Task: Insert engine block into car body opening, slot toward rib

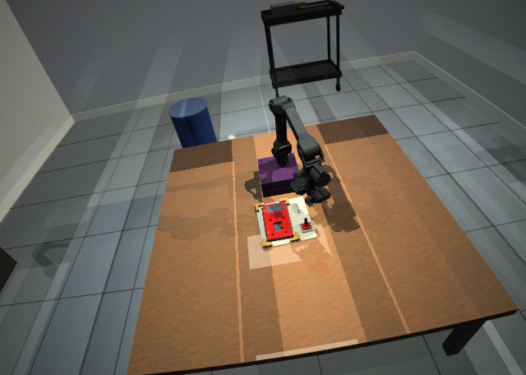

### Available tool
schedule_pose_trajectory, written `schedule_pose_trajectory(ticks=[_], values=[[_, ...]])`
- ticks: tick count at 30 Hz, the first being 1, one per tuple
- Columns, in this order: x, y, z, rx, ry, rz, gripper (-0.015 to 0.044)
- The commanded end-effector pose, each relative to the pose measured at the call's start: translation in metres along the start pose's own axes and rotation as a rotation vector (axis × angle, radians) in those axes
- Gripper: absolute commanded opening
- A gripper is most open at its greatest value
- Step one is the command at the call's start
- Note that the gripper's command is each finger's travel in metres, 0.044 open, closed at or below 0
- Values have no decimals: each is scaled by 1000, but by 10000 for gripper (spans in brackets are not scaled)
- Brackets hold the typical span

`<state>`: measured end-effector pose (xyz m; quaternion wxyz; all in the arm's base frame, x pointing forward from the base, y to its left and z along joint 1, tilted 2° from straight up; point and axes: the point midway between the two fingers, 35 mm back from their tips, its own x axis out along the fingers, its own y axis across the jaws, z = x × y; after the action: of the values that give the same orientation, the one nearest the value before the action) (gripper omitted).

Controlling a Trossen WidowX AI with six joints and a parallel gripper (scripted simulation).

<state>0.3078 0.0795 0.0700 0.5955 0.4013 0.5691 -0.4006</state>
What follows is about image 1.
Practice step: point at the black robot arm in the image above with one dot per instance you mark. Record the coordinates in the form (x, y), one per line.
(284, 110)

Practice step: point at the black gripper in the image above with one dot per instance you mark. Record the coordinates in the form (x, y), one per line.
(318, 194)

